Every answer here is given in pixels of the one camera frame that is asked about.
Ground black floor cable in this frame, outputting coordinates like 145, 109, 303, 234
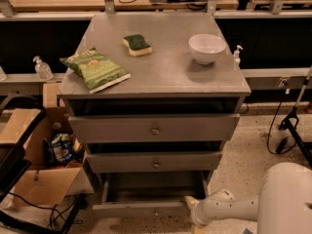
266, 81, 298, 154

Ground grey bottom drawer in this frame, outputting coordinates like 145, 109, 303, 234
93, 171, 211, 218

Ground snack packets in box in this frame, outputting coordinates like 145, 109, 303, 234
44, 122, 79, 165

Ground white pump bottle right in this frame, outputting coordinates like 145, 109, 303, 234
233, 45, 243, 66

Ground clear sanitizer bottle left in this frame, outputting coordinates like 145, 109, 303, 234
33, 56, 54, 81

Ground grey middle drawer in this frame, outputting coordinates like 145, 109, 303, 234
87, 151, 222, 174

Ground grey top drawer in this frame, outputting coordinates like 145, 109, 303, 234
69, 114, 240, 143

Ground black tripod stand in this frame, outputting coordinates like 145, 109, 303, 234
279, 66, 312, 167

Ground green chips bag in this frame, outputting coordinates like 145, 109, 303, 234
60, 49, 131, 94

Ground black cart frame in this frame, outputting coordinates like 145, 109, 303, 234
0, 94, 87, 234

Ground cardboard box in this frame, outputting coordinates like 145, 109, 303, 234
1, 83, 96, 209

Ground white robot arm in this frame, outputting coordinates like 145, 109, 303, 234
185, 163, 312, 234

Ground grey drawer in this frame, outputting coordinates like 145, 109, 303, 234
69, 114, 240, 143
87, 151, 222, 174
93, 171, 211, 218

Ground green yellow sponge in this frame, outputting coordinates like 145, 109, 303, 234
123, 34, 152, 57

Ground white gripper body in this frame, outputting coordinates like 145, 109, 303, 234
189, 189, 234, 227

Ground white bowl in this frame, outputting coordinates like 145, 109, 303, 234
188, 34, 226, 64

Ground grey drawer cabinet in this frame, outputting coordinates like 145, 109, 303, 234
57, 13, 253, 195

